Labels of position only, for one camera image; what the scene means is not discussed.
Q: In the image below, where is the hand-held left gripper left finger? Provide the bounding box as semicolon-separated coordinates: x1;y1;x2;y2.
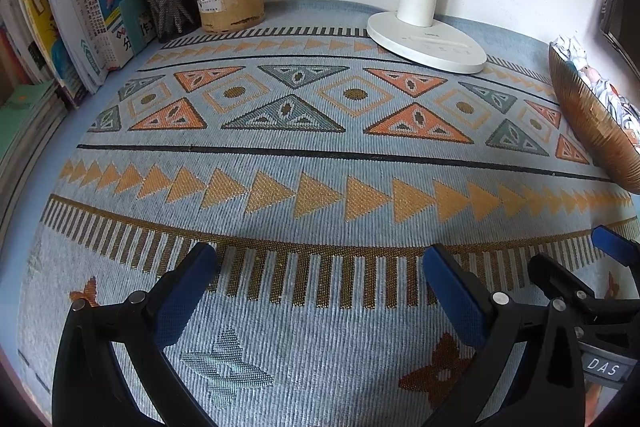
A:
51;242;219;427

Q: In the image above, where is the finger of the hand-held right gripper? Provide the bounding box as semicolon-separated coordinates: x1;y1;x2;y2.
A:
591;226;640;266
528;251;596;313

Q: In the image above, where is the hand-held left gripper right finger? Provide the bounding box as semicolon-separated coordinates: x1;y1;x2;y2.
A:
422;243;586;427

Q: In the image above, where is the gold ribbed bowl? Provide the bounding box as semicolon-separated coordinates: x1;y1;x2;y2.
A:
548;42;640;195

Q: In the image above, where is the white paper ball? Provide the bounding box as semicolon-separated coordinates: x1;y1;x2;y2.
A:
602;89;640;142
551;36;590;70

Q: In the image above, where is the patterned woven table mat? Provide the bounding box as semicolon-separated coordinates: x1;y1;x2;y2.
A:
15;24;640;427

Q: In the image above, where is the stack of green booklets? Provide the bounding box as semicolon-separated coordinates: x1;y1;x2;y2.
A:
0;79;67;188

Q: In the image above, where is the black monitor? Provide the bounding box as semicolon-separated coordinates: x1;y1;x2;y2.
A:
600;0;640;72

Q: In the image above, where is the black mesh pen holder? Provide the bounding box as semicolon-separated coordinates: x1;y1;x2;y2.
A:
145;0;202;42

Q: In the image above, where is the row of upright books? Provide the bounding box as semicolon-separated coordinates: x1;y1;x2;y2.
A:
0;0;157;108

